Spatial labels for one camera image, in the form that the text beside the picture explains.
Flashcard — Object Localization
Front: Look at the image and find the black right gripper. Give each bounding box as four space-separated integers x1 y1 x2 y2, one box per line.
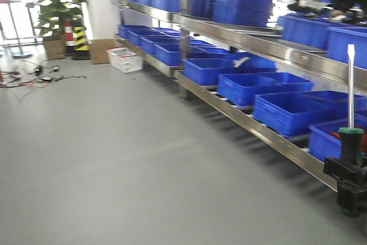
323 157 366 218

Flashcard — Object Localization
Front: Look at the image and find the screwdriver green black handle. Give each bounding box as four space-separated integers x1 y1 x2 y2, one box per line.
339 44 364 166

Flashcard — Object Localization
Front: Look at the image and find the white plastic basket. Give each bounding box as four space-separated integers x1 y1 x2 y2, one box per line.
106 47 143 73

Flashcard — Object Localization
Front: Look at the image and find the cardboard box on floor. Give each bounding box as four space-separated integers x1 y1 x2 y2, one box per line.
89 39 116 65

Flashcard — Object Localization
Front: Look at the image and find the yellow black traffic cone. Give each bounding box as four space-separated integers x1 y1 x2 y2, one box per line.
72 20 90 60

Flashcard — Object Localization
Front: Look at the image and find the red white traffic cone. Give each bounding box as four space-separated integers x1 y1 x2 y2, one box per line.
64 21 75 56

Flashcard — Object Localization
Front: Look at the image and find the green potted plant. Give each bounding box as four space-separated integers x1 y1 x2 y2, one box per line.
36 0 86 37

